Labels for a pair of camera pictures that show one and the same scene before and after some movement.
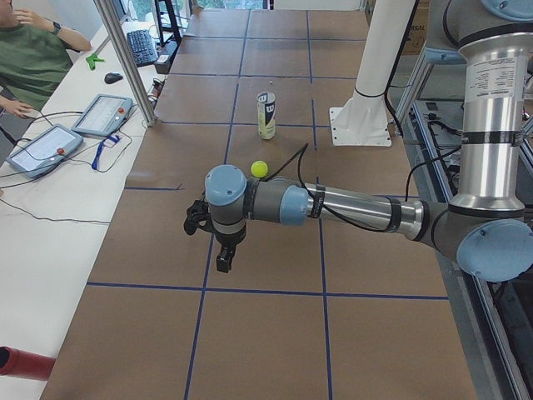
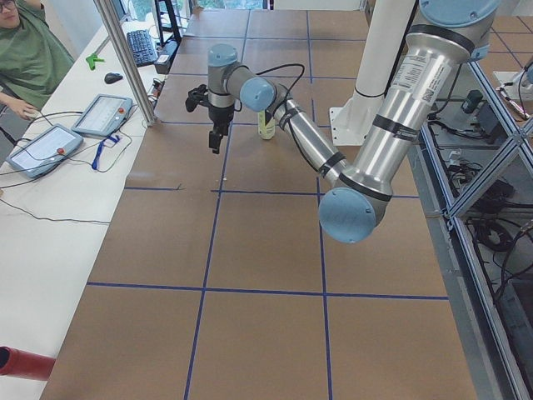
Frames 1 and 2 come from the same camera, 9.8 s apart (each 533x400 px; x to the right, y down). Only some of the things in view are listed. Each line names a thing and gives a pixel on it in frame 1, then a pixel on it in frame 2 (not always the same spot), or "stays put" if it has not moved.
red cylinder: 22,364 stays put
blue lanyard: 115,139 stays put
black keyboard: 141,47 stays put
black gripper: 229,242 -> 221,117
